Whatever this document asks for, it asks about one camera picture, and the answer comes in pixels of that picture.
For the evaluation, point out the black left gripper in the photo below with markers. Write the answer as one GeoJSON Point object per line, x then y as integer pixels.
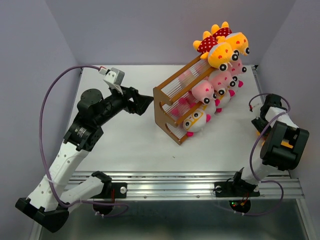
{"type": "Point", "coordinates": [141, 102]}

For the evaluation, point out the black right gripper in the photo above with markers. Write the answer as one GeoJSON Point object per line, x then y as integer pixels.
{"type": "Point", "coordinates": [256, 123]}

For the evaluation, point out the white glasses plush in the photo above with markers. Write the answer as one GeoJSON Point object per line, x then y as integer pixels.
{"type": "Point", "coordinates": [202, 114]}
{"type": "Point", "coordinates": [189, 128]}
{"type": "Point", "coordinates": [224, 96]}

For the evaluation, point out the pink plush with wheels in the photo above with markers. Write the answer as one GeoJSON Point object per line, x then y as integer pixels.
{"type": "Point", "coordinates": [237, 66]}

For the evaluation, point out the yellow bear plush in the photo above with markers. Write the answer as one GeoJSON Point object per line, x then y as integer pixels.
{"type": "Point", "coordinates": [218, 53]}
{"type": "Point", "coordinates": [237, 40]}
{"type": "Point", "coordinates": [273, 139]}

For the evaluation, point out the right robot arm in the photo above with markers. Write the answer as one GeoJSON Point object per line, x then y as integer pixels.
{"type": "Point", "coordinates": [261, 161]}

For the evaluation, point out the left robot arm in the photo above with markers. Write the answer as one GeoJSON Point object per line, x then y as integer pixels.
{"type": "Point", "coordinates": [50, 204]}

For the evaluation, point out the wooden toy shelf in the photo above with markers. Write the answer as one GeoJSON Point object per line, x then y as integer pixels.
{"type": "Point", "coordinates": [175, 91]}

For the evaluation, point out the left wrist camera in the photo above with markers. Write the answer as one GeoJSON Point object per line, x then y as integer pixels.
{"type": "Point", "coordinates": [113, 78]}

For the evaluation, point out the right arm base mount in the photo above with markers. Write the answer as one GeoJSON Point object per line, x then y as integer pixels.
{"type": "Point", "coordinates": [238, 192]}

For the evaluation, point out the aluminium rail frame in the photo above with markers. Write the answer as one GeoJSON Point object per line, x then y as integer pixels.
{"type": "Point", "coordinates": [199, 185]}

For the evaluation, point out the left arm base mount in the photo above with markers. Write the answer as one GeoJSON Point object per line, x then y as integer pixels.
{"type": "Point", "coordinates": [110, 193]}

